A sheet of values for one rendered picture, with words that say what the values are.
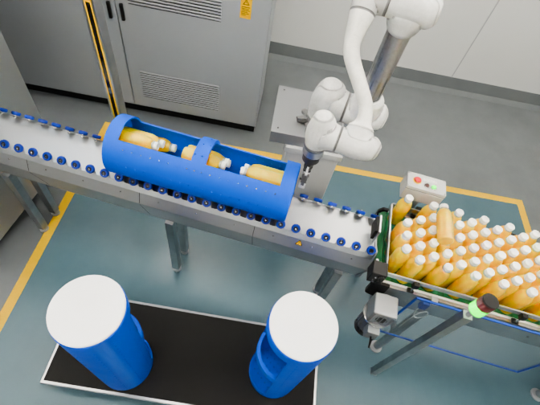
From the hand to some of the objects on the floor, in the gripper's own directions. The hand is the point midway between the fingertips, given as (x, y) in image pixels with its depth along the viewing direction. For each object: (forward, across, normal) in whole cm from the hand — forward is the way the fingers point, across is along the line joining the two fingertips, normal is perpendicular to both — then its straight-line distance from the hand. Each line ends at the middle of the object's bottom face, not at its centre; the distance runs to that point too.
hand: (302, 182), depth 177 cm
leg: (+116, -9, +64) cm, 133 cm away
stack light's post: (+116, -38, -79) cm, 145 cm away
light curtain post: (+116, +31, +109) cm, 162 cm away
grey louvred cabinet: (+116, +146, +159) cm, 245 cm away
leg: (+116, -9, +163) cm, 200 cm away
